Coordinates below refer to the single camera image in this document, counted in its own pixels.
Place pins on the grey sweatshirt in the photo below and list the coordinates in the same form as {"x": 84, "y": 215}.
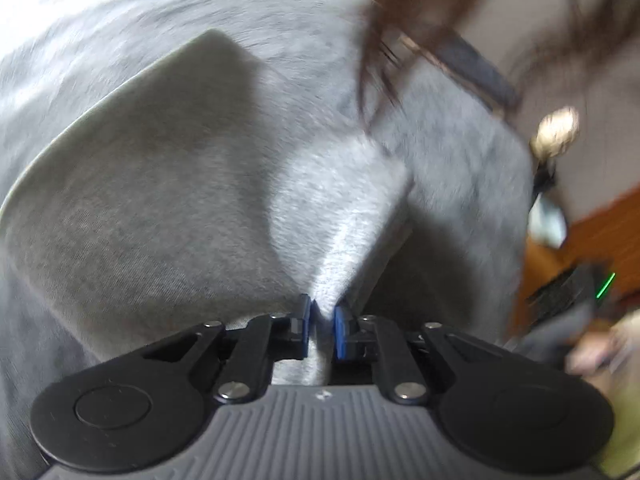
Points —
{"x": 208, "y": 187}

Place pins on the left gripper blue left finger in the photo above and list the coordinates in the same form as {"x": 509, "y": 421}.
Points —
{"x": 265, "y": 341}

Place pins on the person's right hand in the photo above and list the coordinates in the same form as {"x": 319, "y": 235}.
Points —
{"x": 593, "y": 352}

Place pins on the grey bed sheet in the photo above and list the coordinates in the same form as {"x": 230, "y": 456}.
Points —
{"x": 456, "y": 258}

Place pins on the person's brown hair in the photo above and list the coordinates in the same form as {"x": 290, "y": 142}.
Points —
{"x": 589, "y": 40}

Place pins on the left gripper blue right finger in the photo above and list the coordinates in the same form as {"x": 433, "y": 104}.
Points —
{"x": 381, "y": 344}

